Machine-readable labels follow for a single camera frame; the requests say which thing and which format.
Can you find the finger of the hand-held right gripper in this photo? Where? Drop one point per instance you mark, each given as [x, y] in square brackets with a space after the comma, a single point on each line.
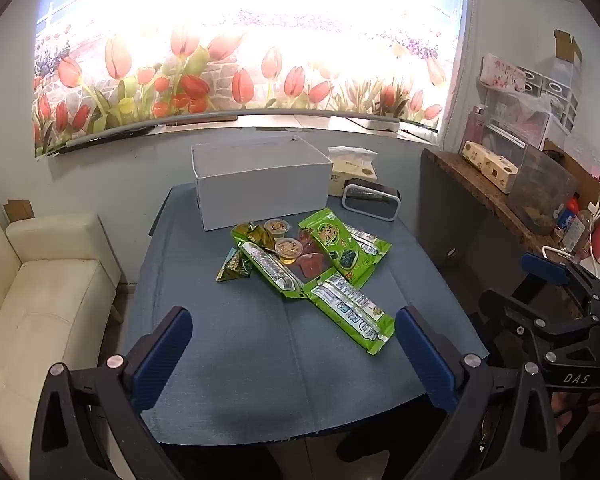
[542, 267]
[510, 317]

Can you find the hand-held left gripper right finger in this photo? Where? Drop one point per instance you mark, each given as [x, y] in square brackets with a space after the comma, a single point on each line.
[425, 360]

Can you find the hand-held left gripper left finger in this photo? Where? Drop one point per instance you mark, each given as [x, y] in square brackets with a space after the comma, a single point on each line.
[161, 355]

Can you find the green snack packet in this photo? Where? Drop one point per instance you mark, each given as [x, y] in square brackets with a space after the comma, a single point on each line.
[337, 242]
[372, 245]
[352, 312]
[270, 266]

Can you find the red jelly cup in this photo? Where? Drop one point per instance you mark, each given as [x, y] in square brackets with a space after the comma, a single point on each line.
[306, 236]
[314, 266]

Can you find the white cardboard box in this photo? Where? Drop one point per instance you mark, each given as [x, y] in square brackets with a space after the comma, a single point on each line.
[262, 185]

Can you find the person's right hand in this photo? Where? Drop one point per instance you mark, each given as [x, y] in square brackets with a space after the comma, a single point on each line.
[566, 412]

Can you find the clear plastic bottle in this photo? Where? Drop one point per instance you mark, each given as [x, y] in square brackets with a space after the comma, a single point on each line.
[577, 230]

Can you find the clear plastic bin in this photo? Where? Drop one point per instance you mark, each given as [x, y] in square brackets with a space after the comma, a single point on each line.
[542, 190]

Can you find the wooden side shelf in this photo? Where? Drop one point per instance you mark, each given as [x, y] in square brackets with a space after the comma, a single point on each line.
[485, 190]

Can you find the brown cardboard box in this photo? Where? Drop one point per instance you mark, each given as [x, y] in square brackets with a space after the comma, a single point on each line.
[587, 175]

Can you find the yellow patterned box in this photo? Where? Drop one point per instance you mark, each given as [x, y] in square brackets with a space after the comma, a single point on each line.
[500, 172]
[475, 155]

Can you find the dark green triangular packet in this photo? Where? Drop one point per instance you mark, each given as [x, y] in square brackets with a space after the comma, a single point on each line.
[255, 236]
[235, 267]

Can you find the blue tablecloth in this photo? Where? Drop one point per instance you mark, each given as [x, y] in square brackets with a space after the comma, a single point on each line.
[290, 360]

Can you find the cream leather sofa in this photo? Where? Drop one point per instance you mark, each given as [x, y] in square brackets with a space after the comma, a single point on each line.
[40, 310]

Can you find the clear storage box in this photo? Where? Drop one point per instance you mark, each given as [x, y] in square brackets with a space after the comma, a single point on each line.
[517, 127]

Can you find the pink bottle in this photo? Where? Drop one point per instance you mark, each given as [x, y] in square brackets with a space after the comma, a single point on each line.
[476, 122]

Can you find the yellow jelly cup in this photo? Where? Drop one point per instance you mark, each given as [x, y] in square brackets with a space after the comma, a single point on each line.
[276, 227]
[288, 250]

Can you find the rectangular desk clock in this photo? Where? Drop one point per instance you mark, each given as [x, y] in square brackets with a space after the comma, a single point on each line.
[370, 200]

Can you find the white drawer organiser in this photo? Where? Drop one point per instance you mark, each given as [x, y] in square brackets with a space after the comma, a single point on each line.
[555, 92]

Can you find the pink floral pouch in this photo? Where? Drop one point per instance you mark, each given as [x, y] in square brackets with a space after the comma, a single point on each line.
[502, 72]

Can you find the cardboard piece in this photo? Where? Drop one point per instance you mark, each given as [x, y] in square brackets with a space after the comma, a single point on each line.
[19, 211]

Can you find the cream tissue box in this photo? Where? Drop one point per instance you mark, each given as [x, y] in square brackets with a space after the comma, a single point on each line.
[352, 170]

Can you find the small open cardboard box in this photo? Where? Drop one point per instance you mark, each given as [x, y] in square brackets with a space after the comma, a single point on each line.
[567, 46]

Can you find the tulip print roller blind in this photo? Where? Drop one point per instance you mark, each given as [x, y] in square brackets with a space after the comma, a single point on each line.
[240, 60]

